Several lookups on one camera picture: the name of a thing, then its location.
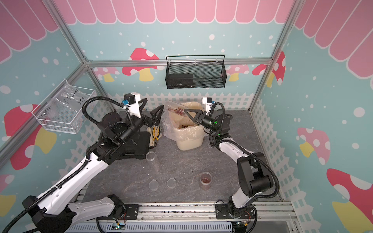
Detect beige trash bin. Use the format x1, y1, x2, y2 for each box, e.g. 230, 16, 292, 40
168, 102, 205, 150

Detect white yellow work gloves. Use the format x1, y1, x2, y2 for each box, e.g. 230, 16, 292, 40
146, 126, 162, 149

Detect black plastic tool case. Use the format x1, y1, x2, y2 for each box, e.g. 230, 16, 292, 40
118, 132, 151, 160

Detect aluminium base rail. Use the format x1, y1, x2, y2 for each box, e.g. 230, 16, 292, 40
55, 201, 298, 225

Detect rose buds in middle jar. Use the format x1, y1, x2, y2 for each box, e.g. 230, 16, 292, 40
167, 107, 185, 116

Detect clear plastic bin liner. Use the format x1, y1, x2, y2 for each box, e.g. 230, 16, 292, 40
161, 102, 206, 142

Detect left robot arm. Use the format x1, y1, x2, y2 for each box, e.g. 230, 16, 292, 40
3, 93, 164, 233

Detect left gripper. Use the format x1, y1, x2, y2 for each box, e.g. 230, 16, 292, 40
120, 105, 165, 144

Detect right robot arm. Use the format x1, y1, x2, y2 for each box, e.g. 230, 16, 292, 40
184, 103, 280, 218

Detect clear tea jar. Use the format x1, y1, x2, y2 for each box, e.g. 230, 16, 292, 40
199, 172, 212, 191
165, 101, 187, 117
146, 151, 161, 173

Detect black wire mesh basket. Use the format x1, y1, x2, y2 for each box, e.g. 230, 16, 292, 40
165, 54, 227, 89

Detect black box in basket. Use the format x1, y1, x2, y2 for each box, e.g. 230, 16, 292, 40
166, 73, 194, 89

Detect clear plastic bag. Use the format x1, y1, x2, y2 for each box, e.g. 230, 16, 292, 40
43, 80, 99, 133

